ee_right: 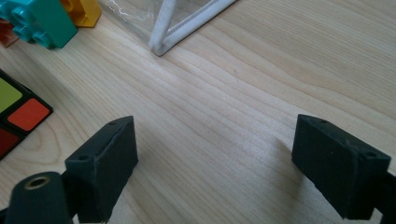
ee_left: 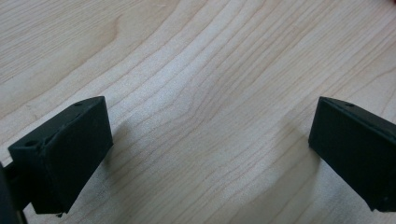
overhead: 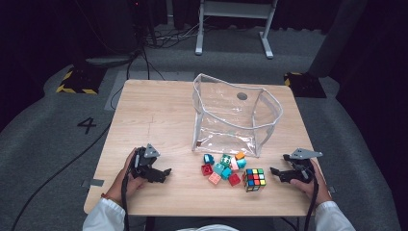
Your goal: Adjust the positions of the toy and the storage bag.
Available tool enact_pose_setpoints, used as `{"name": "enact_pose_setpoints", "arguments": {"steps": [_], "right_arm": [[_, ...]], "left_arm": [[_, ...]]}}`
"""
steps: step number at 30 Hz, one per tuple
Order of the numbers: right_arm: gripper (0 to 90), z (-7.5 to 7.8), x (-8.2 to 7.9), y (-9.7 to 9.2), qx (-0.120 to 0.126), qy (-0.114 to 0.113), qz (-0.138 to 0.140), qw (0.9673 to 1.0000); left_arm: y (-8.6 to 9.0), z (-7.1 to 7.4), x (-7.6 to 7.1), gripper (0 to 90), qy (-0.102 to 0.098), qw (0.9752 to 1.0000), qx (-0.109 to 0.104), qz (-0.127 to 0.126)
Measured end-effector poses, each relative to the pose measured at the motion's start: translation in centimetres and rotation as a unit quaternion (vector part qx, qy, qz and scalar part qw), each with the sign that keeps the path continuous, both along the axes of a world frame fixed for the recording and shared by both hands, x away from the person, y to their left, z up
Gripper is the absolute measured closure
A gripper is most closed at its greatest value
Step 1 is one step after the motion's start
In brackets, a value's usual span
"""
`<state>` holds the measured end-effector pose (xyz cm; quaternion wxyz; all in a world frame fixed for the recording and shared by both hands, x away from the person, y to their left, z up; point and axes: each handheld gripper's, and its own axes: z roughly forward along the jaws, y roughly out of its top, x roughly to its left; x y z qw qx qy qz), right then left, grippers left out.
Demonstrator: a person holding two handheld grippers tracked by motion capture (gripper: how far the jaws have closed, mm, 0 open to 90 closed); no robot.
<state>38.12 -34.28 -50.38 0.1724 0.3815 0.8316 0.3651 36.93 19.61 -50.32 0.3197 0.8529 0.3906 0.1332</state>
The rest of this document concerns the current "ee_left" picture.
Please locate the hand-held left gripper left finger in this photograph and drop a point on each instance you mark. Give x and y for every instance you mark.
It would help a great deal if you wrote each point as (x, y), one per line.
(68, 155)

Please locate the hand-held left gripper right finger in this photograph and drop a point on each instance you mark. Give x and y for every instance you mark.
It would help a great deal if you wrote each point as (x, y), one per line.
(358, 149)

